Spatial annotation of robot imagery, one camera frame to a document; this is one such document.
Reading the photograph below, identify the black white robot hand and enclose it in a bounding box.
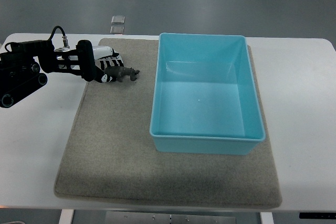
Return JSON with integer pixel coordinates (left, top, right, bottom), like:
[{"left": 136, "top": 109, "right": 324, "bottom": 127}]
[{"left": 55, "top": 40, "right": 124, "bottom": 83}]

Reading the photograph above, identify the brown toy hippo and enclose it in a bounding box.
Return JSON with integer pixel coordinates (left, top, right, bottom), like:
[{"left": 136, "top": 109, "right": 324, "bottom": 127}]
[{"left": 104, "top": 66, "right": 140, "bottom": 82}]

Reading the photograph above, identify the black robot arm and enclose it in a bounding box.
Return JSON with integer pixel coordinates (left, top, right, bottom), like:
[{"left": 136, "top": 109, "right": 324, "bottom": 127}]
[{"left": 1, "top": 26, "right": 69, "bottom": 108}]

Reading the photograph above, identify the light blue plastic box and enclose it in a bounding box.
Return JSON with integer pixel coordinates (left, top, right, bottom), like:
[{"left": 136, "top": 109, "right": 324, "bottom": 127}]
[{"left": 150, "top": 33, "right": 266, "bottom": 155}]

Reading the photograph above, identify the lower floor socket plate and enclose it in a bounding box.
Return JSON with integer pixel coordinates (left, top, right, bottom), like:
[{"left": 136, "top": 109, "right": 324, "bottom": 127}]
[{"left": 110, "top": 25, "right": 124, "bottom": 34}]

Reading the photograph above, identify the floor socket plate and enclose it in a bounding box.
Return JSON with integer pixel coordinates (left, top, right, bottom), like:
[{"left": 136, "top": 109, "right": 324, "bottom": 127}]
[
  {"left": 110, "top": 25, "right": 124, "bottom": 34},
  {"left": 111, "top": 15, "right": 125, "bottom": 24}
]

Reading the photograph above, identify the upper floor socket plate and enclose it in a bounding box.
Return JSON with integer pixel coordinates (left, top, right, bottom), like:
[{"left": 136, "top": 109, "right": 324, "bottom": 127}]
[{"left": 111, "top": 15, "right": 125, "bottom": 24}]

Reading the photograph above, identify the grey felt mat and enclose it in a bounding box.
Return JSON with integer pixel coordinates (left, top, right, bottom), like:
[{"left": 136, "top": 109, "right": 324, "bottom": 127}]
[{"left": 54, "top": 38, "right": 282, "bottom": 209}]

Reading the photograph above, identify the metal table crossbar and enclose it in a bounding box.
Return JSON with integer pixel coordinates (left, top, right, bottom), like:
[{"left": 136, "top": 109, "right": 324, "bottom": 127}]
[{"left": 105, "top": 211, "right": 237, "bottom": 224}]

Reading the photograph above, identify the black table control panel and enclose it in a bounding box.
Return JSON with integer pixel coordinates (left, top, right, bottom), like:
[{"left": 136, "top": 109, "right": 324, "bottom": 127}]
[{"left": 299, "top": 212, "right": 336, "bottom": 220}]

